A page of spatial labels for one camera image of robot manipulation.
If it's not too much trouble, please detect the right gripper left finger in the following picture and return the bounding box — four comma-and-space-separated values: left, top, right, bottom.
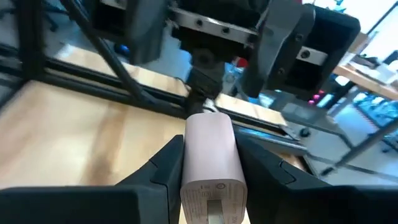
0, 134, 185, 224

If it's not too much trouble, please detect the black aluminium table frame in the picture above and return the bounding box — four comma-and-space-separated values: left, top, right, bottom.
0, 0, 312, 156

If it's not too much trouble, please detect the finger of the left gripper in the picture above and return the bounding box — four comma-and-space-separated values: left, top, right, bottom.
89, 0, 172, 66
241, 0, 362, 101

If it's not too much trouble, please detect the wooden top workbench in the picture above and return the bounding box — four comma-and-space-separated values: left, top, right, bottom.
270, 30, 398, 184

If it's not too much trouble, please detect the pale pink USB charger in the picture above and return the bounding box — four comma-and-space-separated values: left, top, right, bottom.
179, 111, 249, 224

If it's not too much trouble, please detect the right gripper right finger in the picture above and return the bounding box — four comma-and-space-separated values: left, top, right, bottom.
234, 129, 398, 224

